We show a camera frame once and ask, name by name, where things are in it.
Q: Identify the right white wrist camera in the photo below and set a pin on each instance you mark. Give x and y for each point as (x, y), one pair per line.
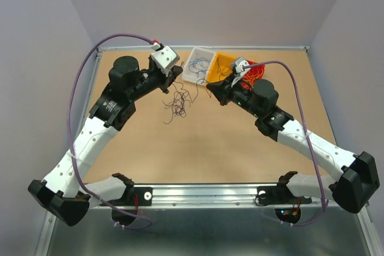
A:
(240, 69)

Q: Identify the yellow plastic bin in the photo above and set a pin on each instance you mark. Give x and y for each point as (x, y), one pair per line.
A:
(220, 67)

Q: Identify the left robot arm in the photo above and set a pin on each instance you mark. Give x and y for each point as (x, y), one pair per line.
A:
(62, 191)

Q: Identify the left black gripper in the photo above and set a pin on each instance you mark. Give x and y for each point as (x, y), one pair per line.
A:
(173, 73)

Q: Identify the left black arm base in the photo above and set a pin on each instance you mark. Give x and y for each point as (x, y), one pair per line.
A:
(141, 197)

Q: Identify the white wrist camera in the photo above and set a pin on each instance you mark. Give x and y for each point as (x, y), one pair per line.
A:
(240, 69)
(164, 57)

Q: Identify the red plastic bin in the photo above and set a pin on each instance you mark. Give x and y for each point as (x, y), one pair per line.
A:
(254, 74)

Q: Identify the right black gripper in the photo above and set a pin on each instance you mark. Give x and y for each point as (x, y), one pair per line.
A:
(222, 90)

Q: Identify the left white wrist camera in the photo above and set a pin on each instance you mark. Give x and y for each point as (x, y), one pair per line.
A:
(164, 57)

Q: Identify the aluminium front rail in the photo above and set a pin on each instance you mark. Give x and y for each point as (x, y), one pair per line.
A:
(198, 195)

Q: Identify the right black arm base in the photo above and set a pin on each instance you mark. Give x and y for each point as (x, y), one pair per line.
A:
(279, 193)

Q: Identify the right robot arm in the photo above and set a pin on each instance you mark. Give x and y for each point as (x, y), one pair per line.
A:
(352, 178)

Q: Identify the white plastic bin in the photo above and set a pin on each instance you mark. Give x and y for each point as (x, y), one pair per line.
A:
(196, 66)

